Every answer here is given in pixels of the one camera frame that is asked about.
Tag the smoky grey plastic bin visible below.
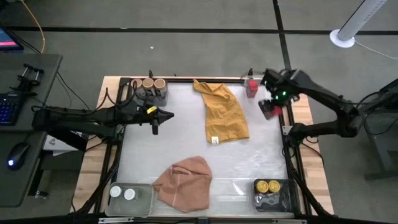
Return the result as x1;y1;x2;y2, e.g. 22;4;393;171
130;79;169;107

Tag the black equipment stand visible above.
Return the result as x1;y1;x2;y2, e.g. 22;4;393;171
341;77;398;181

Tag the black computer mouse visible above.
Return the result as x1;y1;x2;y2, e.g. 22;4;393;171
6;142;30;171

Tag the mustard yellow cloth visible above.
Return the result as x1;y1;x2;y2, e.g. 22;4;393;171
192;78;251;146

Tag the black cable bundle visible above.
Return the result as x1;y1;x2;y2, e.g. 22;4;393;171
73;146;121;215
284;146;332;217

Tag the white floor cable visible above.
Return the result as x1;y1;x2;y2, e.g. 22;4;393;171
353;39;398;60

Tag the white pole with round base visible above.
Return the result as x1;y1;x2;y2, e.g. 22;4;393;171
328;0;389;49

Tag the white table mat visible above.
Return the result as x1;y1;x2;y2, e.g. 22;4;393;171
116;81;295;218

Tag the black floor cable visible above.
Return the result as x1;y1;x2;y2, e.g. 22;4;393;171
55;72;98;110

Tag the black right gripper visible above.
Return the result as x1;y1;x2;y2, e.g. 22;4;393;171
257;68;302;121

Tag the computer monitor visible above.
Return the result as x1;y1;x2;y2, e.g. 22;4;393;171
0;26;24;52

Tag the black plastic bin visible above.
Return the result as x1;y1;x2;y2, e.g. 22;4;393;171
252;179;300;214

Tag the black aluminium table frame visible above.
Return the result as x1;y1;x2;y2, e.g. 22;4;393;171
118;76;312;218

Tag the black desk clamp stand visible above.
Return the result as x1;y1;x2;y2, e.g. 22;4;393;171
9;63;45;96

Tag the pink woven cloth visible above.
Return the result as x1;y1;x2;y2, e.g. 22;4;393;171
151;156;213;213

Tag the clear plastic bin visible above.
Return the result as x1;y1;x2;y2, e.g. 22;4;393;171
104;182;155;218

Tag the white box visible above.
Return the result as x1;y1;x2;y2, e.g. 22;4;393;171
42;130;86;156

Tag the yellow cable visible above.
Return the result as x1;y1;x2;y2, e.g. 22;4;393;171
20;0;47;54

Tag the yellow-lid seasoning jar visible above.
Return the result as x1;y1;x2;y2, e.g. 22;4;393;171
255;180;270;195
268;179;281;194

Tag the black backlit keyboard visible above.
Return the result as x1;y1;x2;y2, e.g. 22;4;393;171
0;92;22;127

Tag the grey desk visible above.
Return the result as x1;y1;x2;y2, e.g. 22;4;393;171
0;53;63;131

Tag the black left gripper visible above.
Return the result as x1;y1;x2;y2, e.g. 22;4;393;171
124;100;175;136

